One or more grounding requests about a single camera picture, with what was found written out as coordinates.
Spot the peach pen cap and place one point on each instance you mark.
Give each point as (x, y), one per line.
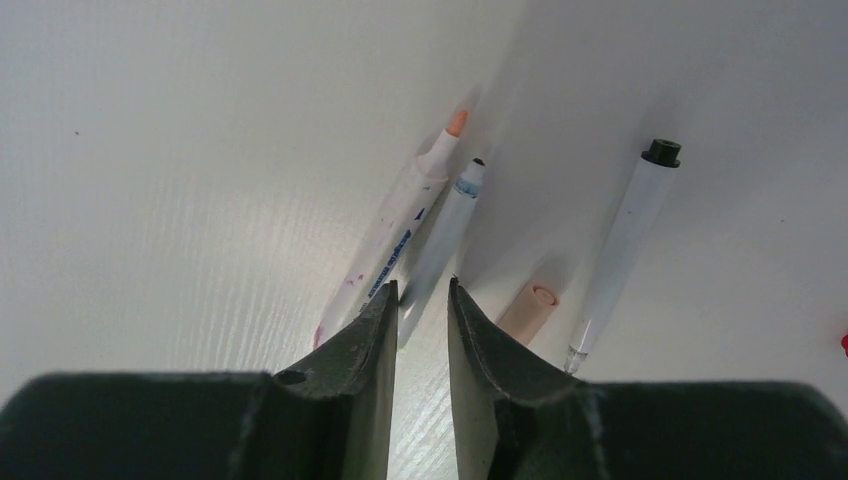
(528, 312)

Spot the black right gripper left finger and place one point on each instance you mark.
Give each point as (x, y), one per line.
(327, 416)

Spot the white pen orange tip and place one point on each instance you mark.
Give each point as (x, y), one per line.
(397, 219)

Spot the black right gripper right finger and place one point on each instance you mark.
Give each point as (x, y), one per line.
(515, 416)

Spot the white pen green end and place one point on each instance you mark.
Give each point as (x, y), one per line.
(442, 243)

